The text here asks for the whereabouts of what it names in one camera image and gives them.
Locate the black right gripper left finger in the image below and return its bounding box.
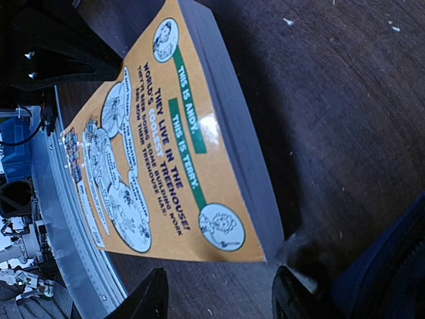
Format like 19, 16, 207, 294
106, 268, 169, 319

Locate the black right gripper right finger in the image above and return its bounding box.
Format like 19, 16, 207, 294
272, 265, 329, 319

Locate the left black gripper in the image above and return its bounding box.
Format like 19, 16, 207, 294
1, 1, 122, 109

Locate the navy blue backpack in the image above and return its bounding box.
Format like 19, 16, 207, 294
331, 195, 424, 318

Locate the orange comic paperback book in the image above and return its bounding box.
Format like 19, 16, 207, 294
62, 1, 284, 263

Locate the blue plastic storage bin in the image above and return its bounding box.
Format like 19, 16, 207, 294
1, 117, 31, 182

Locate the front aluminium rail frame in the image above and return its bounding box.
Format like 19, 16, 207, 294
31, 86, 129, 319

